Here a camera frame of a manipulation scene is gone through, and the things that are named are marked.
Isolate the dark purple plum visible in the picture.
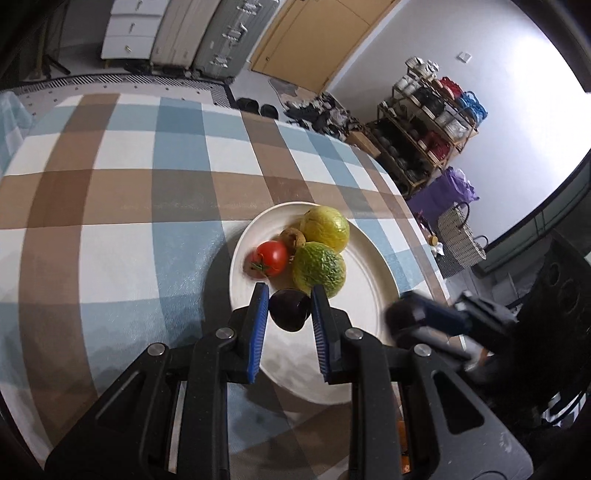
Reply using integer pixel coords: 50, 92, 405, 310
269, 289, 311, 333

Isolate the red tomato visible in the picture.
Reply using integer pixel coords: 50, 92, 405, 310
250, 240, 290, 277

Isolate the green-yellow textured melon fruit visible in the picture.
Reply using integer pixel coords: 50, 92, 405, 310
291, 242, 346, 298

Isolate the brown kiwi fruit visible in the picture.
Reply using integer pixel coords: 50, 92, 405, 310
280, 227, 307, 254

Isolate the yellow-green round melon fruit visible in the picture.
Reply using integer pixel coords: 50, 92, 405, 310
300, 205, 349, 253

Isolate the large cream plate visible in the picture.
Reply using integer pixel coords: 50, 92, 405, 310
228, 202, 399, 405

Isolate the woven checkered basket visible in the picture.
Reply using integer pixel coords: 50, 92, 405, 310
438, 202, 489, 268

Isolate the purple bag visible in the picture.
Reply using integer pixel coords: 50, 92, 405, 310
407, 167, 480, 227

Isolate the plaid blue brown tablecloth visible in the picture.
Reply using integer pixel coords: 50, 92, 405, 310
1, 94, 448, 462

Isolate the black slipper right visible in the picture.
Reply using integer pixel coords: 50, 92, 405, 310
259, 104, 280, 120

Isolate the black slipper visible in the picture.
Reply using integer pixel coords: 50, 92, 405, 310
235, 97, 259, 115
259, 104, 280, 120

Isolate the wooden shoe rack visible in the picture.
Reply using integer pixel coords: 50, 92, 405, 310
366, 69, 488, 199

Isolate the black slipper left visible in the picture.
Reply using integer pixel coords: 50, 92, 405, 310
235, 97, 259, 115

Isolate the wooden door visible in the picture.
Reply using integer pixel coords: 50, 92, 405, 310
250, 0, 398, 93

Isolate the silver suitcase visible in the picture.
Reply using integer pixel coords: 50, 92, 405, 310
192, 0, 280, 84

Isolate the beige suitcase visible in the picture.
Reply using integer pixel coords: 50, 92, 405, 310
150, 0, 220, 69

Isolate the dotted floor rug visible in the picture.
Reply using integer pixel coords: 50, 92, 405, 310
9, 73, 236, 108

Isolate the white drawer desk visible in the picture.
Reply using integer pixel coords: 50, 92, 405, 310
100, 0, 169, 61

